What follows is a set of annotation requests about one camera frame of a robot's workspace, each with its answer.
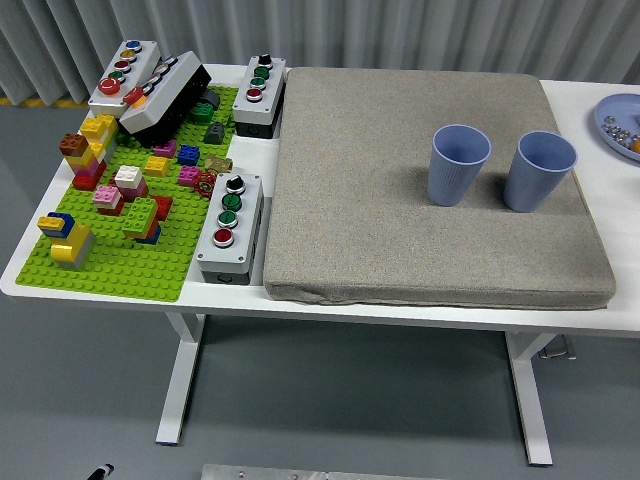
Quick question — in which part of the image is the grey metal bracket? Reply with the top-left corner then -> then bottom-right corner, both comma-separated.
537,335 -> 577,361

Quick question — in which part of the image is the grey four-button control box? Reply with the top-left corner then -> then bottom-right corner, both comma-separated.
195,172 -> 265,286
231,53 -> 289,140

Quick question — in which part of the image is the white table leg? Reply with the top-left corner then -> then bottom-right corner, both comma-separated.
154,313 -> 206,446
503,332 -> 556,467

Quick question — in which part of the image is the blue plate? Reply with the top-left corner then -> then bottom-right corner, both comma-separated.
593,93 -> 640,162

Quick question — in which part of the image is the blue ribbed cup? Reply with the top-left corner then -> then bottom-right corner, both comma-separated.
502,130 -> 579,214
426,123 -> 493,207

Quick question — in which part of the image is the white button box black base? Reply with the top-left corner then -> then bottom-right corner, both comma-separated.
118,49 -> 214,149

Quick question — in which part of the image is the grey pleated curtain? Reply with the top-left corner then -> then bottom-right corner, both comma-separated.
0,0 -> 640,107

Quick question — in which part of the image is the brass valve red handwheel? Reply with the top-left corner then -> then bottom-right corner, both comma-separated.
193,154 -> 235,197

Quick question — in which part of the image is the red building brick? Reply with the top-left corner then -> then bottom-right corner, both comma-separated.
149,194 -> 174,221

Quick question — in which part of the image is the white pink brick stack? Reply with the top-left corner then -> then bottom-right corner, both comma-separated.
113,164 -> 150,201

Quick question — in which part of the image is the brown yellow pink red brick stack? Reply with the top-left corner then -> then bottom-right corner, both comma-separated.
58,132 -> 109,192

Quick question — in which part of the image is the blue yellow grey brick duck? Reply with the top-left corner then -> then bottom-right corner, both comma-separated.
37,211 -> 96,271

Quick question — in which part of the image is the green orange blue brick stack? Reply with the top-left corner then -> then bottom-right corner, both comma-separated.
121,197 -> 164,246

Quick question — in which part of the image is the grey-brown cushion mat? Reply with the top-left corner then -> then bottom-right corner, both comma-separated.
262,67 -> 617,311

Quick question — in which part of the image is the green studded baseplate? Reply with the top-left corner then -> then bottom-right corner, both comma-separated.
14,85 -> 241,305

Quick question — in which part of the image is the white five-button control box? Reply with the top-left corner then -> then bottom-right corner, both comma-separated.
87,39 -> 162,119

